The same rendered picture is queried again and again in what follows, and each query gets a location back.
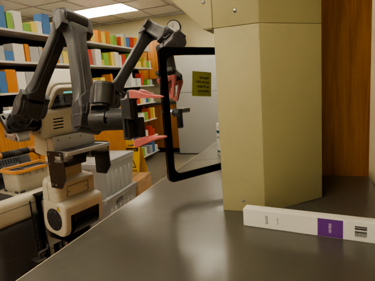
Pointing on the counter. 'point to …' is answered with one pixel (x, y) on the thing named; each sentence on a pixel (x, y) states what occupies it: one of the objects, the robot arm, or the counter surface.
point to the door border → (165, 108)
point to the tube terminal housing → (269, 101)
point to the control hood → (198, 12)
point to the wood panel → (346, 86)
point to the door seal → (169, 112)
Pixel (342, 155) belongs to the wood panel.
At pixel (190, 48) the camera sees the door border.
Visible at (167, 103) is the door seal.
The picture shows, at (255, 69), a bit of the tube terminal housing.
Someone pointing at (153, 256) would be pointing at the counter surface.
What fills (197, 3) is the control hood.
